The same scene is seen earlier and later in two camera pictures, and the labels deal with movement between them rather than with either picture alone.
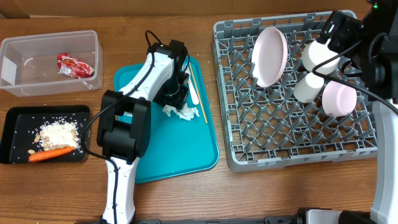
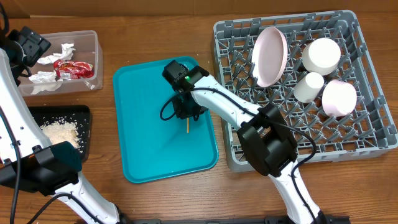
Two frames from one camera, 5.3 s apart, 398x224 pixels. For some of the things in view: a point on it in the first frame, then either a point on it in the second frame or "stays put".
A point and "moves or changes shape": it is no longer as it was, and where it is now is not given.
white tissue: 185,113 moves or changes shape
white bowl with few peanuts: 338,99 stays put
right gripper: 344,23 -> 180,111
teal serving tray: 179,147 stays put
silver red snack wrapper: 73,66 moves or changes shape
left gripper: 178,100 -> 33,43
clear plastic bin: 51,63 stays put
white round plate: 269,55 stays put
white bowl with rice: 315,53 stays put
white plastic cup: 308,88 stays put
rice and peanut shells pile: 62,132 stays put
